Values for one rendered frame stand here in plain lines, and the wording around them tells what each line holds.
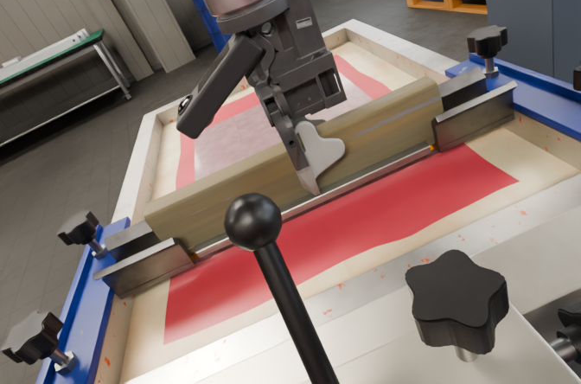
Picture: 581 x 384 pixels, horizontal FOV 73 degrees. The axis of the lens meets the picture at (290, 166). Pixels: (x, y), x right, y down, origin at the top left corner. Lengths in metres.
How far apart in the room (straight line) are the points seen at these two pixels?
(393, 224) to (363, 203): 0.05
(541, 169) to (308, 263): 0.27
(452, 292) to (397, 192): 0.32
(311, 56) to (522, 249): 0.24
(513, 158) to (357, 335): 0.31
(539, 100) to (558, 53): 0.60
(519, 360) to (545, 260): 0.09
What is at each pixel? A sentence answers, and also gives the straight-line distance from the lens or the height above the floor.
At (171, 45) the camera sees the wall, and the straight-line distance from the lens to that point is 6.28.
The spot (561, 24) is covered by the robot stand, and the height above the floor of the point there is 0.85.
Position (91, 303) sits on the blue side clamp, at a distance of 0.51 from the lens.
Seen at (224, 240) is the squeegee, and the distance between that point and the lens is 0.46.
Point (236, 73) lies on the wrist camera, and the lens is 0.38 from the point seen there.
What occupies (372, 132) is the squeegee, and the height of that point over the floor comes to 1.04.
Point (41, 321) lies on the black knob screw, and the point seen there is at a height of 1.06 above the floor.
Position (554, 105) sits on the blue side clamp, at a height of 1.00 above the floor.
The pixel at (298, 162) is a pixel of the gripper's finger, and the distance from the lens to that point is 0.40.
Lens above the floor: 1.26
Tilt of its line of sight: 31 degrees down
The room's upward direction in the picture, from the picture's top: 25 degrees counter-clockwise
